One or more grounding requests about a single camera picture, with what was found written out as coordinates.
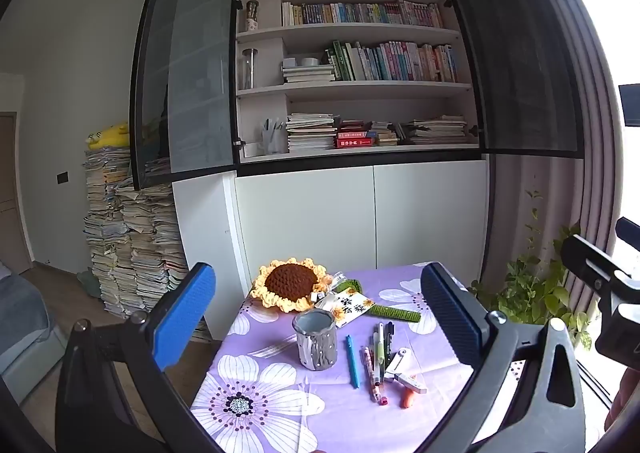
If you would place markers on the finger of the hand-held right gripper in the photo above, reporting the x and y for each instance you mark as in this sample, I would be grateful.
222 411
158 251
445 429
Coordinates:
627 229
590 263

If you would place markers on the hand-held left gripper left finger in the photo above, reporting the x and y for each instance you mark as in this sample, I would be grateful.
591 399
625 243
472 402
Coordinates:
185 313

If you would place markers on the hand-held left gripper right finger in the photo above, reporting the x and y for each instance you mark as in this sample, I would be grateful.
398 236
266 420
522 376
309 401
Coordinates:
450 318

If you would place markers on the black pen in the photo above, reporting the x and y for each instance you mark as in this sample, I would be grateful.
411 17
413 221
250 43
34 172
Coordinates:
389 343

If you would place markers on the pens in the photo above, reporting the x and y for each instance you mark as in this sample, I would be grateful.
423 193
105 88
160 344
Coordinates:
379 345

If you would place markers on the red pen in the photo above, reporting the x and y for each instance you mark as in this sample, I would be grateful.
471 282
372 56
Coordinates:
383 393

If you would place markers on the blue pen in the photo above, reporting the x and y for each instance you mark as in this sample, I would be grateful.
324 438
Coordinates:
352 363

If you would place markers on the grey dotted fabric pen holder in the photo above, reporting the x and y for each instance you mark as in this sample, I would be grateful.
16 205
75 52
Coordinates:
315 343

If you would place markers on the person's right hand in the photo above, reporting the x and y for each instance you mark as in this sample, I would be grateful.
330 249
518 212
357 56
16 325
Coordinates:
624 398

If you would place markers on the green potted plant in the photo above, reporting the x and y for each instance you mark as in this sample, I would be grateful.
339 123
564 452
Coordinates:
535 288

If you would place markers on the pink curtain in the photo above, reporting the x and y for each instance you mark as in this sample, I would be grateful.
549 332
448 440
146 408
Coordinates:
575 183

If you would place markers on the pile of paper booklets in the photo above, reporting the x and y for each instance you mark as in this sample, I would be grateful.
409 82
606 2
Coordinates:
130 243

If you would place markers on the green floor cushion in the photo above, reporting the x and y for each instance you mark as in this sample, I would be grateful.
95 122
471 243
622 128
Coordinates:
90 284

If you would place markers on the sunflower print card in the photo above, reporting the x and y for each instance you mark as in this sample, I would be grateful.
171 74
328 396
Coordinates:
350 308

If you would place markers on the crochet sunflower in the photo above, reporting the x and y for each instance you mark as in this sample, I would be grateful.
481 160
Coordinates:
287 283

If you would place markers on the dark screen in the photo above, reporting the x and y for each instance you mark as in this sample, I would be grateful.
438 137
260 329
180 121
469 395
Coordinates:
631 104

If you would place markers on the purple floral tablecloth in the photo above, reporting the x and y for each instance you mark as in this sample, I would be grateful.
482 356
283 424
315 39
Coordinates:
280 413

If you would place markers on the white bookcase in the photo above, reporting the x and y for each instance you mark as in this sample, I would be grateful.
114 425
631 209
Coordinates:
300 223

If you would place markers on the grey bed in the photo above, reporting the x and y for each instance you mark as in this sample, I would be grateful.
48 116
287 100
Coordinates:
25 323

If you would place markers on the stack of magazines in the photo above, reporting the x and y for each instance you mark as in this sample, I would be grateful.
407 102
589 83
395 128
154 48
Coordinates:
435 130

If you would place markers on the yellow plush toy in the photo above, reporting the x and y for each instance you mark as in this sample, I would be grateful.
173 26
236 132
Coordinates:
110 134

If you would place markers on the small stack of books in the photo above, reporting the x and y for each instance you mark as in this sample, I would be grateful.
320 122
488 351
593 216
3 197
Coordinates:
385 133

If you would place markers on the white desk organizer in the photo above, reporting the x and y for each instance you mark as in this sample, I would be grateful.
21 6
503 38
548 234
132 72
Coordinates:
274 138

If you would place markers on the dark glass cabinet door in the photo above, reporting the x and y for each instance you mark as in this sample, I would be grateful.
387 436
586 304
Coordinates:
520 58
200 58

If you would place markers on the stack of red books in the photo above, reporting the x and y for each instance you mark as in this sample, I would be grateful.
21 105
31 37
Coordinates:
356 135

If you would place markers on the stack of grey booklets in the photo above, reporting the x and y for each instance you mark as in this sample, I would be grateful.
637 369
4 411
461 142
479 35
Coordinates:
310 133

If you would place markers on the clear glass jar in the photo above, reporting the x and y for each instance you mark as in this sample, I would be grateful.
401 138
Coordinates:
248 69

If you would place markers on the row of colourful books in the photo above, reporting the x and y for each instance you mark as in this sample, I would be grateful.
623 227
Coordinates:
395 62
360 13

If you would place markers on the stack of white books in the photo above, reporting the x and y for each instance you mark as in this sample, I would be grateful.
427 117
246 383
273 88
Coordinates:
307 74

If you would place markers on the patterned glass jar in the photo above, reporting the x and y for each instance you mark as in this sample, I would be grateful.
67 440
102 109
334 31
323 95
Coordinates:
251 15

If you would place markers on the black wall switch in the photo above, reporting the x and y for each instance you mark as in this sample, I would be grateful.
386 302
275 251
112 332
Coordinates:
62 177

